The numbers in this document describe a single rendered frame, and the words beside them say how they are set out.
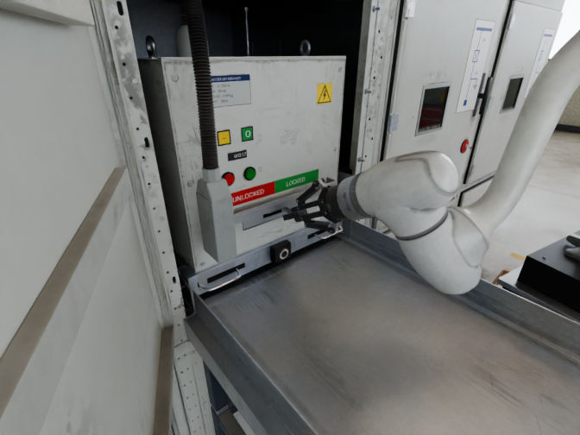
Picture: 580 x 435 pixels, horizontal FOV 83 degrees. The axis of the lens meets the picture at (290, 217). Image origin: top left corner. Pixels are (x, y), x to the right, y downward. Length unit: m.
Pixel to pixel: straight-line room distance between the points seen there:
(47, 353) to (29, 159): 0.15
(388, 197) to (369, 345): 0.34
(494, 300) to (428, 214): 0.41
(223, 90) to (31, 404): 0.61
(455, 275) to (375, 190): 0.21
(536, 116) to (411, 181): 0.26
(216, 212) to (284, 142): 0.29
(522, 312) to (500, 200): 0.33
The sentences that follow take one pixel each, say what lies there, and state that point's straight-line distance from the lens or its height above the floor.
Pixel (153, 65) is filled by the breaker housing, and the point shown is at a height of 1.38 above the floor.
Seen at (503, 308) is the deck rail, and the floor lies 0.87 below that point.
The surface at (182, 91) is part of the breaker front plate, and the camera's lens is 0.70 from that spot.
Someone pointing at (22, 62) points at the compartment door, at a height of 1.39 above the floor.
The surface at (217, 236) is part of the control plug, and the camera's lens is 0.67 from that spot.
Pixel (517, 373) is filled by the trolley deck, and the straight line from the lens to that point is 0.83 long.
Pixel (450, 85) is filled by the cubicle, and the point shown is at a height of 1.30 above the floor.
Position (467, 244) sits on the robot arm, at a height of 1.11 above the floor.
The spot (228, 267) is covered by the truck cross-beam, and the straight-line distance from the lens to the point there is 0.86.
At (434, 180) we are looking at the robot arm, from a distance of 0.53.
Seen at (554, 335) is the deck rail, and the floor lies 0.86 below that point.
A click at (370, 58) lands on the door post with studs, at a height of 1.39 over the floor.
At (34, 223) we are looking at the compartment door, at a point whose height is 1.28.
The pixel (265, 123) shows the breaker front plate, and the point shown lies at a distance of 0.80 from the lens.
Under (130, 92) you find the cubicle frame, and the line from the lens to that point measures 0.62.
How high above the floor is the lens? 1.40
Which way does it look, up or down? 27 degrees down
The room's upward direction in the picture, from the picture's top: straight up
